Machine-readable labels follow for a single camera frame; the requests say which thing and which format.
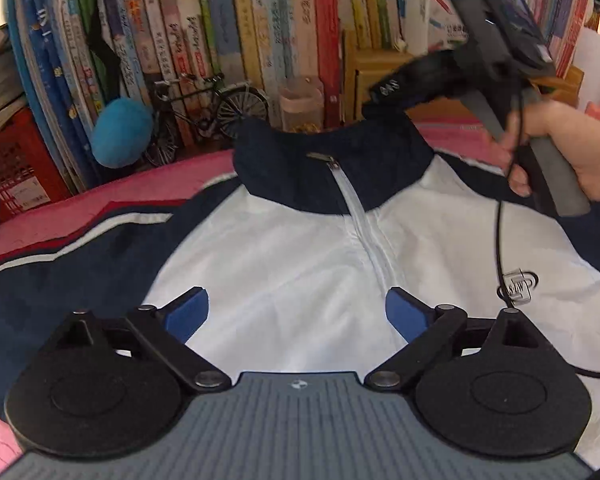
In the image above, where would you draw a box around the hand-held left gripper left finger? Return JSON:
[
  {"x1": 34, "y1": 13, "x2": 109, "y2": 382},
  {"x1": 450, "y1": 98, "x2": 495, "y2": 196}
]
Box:
[{"x1": 60, "y1": 286, "x2": 232, "y2": 394}]

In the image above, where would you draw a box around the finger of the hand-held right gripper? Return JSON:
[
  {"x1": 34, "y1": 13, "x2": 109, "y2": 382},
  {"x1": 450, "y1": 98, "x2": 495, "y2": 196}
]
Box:
[{"x1": 362, "y1": 52, "x2": 463, "y2": 122}]

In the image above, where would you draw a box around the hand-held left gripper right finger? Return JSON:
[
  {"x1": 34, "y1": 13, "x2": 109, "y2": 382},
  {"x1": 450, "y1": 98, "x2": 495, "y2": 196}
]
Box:
[{"x1": 365, "y1": 287, "x2": 553, "y2": 391}]

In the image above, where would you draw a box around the navy and white jacket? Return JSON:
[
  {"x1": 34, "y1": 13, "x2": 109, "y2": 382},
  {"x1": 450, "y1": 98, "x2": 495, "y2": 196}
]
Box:
[{"x1": 0, "y1": 110, "x2": 600, "y2": 468}]

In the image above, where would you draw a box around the person's right hand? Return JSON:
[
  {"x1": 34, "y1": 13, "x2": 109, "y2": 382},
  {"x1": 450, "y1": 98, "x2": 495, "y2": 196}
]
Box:
[{"x1": 497, "y1": 97, "x2": 600, "y2": 202}]

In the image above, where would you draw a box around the wooden drawer box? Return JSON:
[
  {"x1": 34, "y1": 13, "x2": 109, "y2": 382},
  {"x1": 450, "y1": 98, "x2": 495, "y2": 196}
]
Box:
[{"x1": 342, "y1": 30, "x2": 586, "y2": 123}]

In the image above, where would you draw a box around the white printed cardboard box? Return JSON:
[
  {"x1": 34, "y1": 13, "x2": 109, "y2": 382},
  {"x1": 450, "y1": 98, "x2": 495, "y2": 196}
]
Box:
[{"x1": 405, "y1": 0, "x2": 470, "y2": 53}]

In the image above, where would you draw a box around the clear plastic jar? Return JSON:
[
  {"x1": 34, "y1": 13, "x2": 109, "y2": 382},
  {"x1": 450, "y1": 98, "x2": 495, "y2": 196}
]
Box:
[{"x1": 278, "y1": 77, "x2": 326, "y2": 133}]

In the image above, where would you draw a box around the row of books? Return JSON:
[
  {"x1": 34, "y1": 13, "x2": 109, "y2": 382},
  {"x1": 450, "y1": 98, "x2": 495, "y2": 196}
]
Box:
[{"x1": 7, "y1": 0, "x2": 600, "y2": 196}]

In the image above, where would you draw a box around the pink rabbit print blanket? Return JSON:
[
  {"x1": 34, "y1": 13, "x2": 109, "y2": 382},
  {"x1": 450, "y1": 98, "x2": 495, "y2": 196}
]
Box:
[{"x1": 0, "y1": 119, "x2": 503, "y2": 480}]

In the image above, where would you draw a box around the black model bicycle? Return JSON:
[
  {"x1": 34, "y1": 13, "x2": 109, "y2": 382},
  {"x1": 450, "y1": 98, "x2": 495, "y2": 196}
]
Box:
[{"x1": 142, "y1": 72, "x2": 271, "y2": 168}]

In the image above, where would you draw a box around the blue plush ball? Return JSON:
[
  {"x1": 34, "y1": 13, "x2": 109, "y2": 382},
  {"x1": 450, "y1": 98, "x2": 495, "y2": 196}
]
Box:
[{"x1": 91, "y1": 97, "x2": 155, "y2": 170}]

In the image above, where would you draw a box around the red plastic crate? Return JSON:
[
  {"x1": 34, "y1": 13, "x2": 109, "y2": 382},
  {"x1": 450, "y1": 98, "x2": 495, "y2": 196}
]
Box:
[{"x1": 0, "y1": 107, "x2": 73, "y2": 226}]

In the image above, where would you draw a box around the black cable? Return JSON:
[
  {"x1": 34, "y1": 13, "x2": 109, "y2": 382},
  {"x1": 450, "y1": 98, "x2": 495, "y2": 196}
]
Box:
[{"x1": 495, "y1": 75, "x2": 600, "y2": 378}]

